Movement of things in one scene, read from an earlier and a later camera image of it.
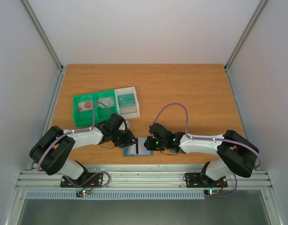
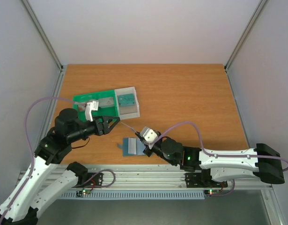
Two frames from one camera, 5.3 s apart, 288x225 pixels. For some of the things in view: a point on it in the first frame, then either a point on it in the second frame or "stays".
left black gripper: x=128 y=141 to x=103 y=129
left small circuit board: x=79 y=193 stays
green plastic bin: x=83 y=106 stays
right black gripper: x=149 y=143 to x=148 y=148
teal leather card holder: x=131 y=150 stays
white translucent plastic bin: x=127 y=102 stays
